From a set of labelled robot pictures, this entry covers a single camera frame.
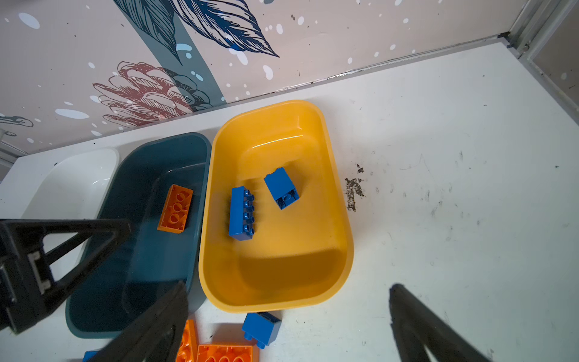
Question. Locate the yellow plastic bin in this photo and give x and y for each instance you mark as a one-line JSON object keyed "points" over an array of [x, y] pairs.
{"points": [[299, 256]]}

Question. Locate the orange lego brick vertical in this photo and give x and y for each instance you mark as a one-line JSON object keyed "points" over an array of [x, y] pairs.
{"points": [[188, 349]]}

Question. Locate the small blue lego brick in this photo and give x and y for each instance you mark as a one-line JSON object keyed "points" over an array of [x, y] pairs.
{"points": [[281, 188]]}

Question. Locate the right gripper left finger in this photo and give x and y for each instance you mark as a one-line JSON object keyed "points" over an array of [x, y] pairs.
{"points": [[155, 336]]}

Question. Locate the white plastic bin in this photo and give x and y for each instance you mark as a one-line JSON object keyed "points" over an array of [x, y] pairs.
{"points": [[75, 188]]}

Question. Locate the dark teal plastic bin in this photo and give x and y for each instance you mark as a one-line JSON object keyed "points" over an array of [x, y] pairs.
{"points": [[150, 262]]}

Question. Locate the orange lego brick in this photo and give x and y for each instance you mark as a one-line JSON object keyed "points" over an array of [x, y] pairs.
{"points": [[227, 353]]}

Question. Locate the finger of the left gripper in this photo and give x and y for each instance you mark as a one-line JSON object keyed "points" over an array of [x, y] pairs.
{"points": [[29, 291]]}

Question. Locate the orange lego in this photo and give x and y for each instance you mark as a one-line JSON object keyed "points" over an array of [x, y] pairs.
{"points": [[176, 209]]}

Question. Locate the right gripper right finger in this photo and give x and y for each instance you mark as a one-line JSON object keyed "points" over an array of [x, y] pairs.
{"points": [[418, 332]]}

